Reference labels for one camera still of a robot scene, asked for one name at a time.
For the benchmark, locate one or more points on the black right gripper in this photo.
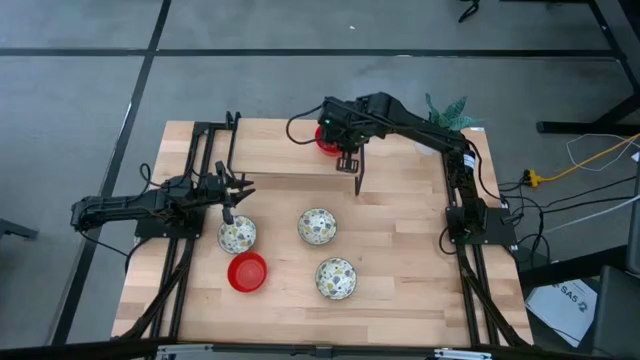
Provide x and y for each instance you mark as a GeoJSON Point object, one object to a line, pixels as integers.
{"type": "Point", "coordinates": [350, 162]}

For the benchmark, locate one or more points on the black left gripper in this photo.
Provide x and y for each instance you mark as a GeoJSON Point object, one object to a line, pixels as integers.
{"type": "Point", "coordinates": [225, 190]}

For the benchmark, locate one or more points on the yellow bowl patterned white inside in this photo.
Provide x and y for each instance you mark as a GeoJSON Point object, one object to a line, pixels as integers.
{"type": "Point", "coordinates": [240, 237]}
{"type": "Point", "coordinates": [317, 226]}
{"type": "Point", "coordinates": [336, 278]}

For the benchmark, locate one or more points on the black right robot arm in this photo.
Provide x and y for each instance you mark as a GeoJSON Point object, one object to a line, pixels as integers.
{"type": "Point", "coordinates": [425, 131]}

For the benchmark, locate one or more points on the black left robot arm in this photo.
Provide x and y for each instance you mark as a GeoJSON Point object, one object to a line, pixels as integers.
{"type": "Point", "coordinates": [120, 205]}

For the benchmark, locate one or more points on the white plant pot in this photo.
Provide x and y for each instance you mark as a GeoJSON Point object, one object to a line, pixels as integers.
{"type": "Point", "coordinates": [425, 149]}

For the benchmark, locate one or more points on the green leafy plant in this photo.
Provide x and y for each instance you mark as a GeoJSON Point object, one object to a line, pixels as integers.
{"type": "Point", "coordinates": [452, 117]}

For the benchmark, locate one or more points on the black desk leg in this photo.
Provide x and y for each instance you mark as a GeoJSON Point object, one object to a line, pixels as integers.
{"type": "Point", "coordinates": [575, 128]}

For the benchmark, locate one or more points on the grey furniture leg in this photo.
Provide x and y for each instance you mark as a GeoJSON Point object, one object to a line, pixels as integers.
{"type": "Point", "coordinates": [17, 230]}

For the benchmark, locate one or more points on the printed white paper sheet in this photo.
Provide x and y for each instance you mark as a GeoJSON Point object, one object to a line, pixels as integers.
{"type": "Point", "coordinates": [565, 310]}

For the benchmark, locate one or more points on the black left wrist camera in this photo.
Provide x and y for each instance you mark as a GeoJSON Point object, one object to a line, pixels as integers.
{"type": "Point", "coordinates": [207, 183]}

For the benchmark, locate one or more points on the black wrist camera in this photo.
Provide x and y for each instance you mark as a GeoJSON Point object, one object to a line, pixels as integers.
{"type": "Point", "coordinates": [330, 117]}
{"type": "Point", "coordinates": [207, 183]}

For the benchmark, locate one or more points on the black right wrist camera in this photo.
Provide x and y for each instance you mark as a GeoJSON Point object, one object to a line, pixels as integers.
{"type": "Point", "coordinates": [330, 117]}

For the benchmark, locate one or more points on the wooden shelf black metal frame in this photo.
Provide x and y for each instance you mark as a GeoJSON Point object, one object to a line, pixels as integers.
{"type": "Point", "coordinates": [270, 147]}

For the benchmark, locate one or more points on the silver frame bracket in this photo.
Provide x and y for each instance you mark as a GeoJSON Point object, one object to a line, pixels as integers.
{"type": "Point", "coordinates": [185, 351]}
{"type": "Point", "coordinates": [462, 354]}

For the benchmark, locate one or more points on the black aluminium rig frame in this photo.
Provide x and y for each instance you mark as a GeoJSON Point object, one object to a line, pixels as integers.
{"type": "Point", "coordinates": [75, 349]}

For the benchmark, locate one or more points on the grey post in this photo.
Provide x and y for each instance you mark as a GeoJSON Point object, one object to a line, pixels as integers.
{"type": "Point", "coordinates": [635, 225]}

